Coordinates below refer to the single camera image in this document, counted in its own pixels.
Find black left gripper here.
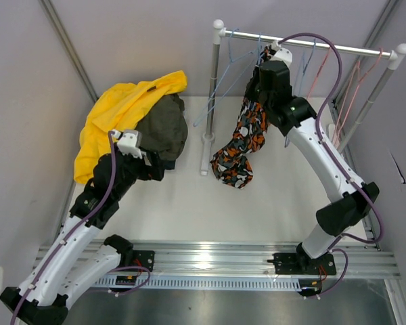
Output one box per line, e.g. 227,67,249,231
112,142,167,200

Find dark navy shorts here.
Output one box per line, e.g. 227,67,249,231
162,160,176,171

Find blue wire hanger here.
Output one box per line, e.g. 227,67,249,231
193,28,257,129
284,37,318,148
254,34,270,68

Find olive green shorts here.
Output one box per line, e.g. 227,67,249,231
135,93,188,163

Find yellow shorts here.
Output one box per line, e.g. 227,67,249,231
73,70,187,184

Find camouflage patterned shorts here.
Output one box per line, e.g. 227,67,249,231
210,97,269,189

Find pink wire hanger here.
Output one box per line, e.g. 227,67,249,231
306,48,332,99
332,48,383,148

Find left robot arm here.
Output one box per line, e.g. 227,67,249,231
0,148,164,324

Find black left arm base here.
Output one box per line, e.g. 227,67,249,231
104,234,155,272

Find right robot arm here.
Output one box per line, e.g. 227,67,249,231
246,60,380,274

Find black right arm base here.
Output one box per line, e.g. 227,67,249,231
267,253,336,276

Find white steel clothes rack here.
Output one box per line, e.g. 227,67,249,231
194,20,406,175

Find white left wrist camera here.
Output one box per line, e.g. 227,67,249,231
112,129,143,159

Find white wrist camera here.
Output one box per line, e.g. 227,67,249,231
112,129,143,159
269,41,293,68

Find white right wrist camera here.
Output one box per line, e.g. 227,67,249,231
269,41,293,68

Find white slotted cable duct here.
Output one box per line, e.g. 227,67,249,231
92,274,301,292

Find aluminium mounting rail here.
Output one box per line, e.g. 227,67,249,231
30,240,402,280

